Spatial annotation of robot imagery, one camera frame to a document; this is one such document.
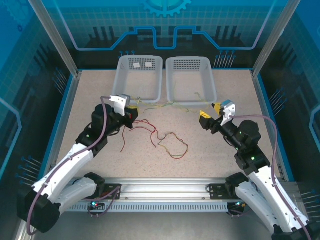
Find thin yellow wire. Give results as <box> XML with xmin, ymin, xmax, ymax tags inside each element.
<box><xmin>156</xmin><ymin>131</ymin><xmax>190</xmax><ymax>160</ymax></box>
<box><xmin>129</xmin><ymin>82</ymin><xmax>213</xmax><ymax>114</ymax></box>

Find thin green wire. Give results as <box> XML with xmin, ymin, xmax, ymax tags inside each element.
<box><xmin>133</xmin><ymin>92</ymin><xmax>213</xmax><ymax>114</ymax></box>
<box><xmin>156</xmin><ymin>131</ymin><xmax>190</xmax><ymax>160</ymax></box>

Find white basket with label stickers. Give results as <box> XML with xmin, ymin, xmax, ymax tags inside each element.
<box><xmin>111</xmin><ymin>55</ymin><xmax>164</xmax><ymax>105</ymax></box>

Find white perforated plastic basket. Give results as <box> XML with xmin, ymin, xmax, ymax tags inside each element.
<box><xmin>165</xmin><ymin>56</ymin><xmax>218</xmax><ymax>105</ymax></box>

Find blue table edge strip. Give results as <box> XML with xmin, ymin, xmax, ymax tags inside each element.
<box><xmin>39</xmin><ymin>73</ymin><xmax>76</xmax><ymax>176</ymax></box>

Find aluminium side frame rail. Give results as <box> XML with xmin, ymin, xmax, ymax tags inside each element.
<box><xmin>47</xmin><ymin>70</ymin><xmax>83</xmax><ymax>176</ymax></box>
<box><xmin>250</xmin><ymin>69</ymin><xmax>286</xmax><ymax>178</ymax></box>

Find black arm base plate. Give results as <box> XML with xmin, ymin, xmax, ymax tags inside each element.
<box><xmin>208</xmin><ymin>183</ymin><xmax>230</xmax><ymax>200</ymax></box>
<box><xmin>99</xmin><ymin>183</ymin><xmax>123</xmax><ymax>201</ymax></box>

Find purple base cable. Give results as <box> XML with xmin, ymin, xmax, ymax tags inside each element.
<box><xmin>226</xmin><ymin>201</ymin><xmax>253</xmax><ymax>218</ymax></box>
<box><xmin>81</xmin><ymin>186</ymin><xmax>122</xmax><ymax>218</ymax></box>

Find aluminium mounting rail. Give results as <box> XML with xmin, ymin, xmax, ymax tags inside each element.
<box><xmin>67</xmin><ymin>176</ymin><xmax>252</xmax><ymax>201</ymax></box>

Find aluminium frame post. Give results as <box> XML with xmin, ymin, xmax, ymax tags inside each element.
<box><xmin>27</xmin><ymin>0</ymin><xmax>83</xmax><ymax>78</ymax></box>
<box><xmin>251</xmin><ymin>0</ymin><xmax>303</xmax><ymax>78</ymax></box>

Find slotted grey cable duct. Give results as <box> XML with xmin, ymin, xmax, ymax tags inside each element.
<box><xmin>66</xmin><ymin>201</ymin><xmax>242</xmax><ymax>213</ymax></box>

